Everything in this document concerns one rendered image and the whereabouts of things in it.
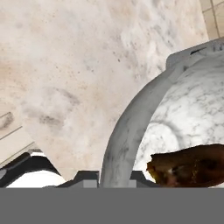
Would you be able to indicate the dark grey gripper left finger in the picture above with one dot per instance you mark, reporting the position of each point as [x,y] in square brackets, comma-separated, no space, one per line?
[87,176]

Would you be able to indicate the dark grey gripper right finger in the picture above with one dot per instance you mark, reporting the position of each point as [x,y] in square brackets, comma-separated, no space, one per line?
[137,176]

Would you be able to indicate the white marble bowl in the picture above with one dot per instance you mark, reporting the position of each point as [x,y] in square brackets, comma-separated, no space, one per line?
[186,110]

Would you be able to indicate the brown sweet potato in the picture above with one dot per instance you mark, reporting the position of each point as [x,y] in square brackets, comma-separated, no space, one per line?
[192,166]

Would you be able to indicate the white and black round object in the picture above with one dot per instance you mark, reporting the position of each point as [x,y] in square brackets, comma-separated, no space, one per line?
[32,172]

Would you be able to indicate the beige cupboard front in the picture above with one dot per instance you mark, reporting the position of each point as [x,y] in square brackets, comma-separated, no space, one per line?
[13,148]

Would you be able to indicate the grey metal object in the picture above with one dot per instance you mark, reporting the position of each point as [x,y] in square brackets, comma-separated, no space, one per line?
[186,54]

